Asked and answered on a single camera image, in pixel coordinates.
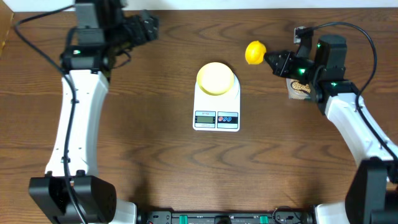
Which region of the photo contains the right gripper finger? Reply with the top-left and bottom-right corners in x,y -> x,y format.
264,55 -> 275,67
264,50 -> 290,59

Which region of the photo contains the yellow measuring scoop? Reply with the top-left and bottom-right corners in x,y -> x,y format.
245,40 -> 267,65

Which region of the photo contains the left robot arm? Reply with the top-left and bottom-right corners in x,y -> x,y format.
29,3 -> 159,223

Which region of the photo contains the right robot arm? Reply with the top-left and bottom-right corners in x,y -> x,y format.
263,35 -> 397,223

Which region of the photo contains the pale yellow plastic bowl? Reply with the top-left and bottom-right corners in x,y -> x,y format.
197,62 -> 234,96

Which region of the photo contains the white digital kitchen scale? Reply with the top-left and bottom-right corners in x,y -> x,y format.
192,75 -> 241,132

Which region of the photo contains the soybeans pile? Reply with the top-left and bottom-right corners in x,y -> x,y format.
290,80 -> 310,95

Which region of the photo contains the clear plastic container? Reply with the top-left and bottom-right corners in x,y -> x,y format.
286,78 -> 310,100

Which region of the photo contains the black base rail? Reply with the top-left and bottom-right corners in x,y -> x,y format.
136,208 -> 317,224

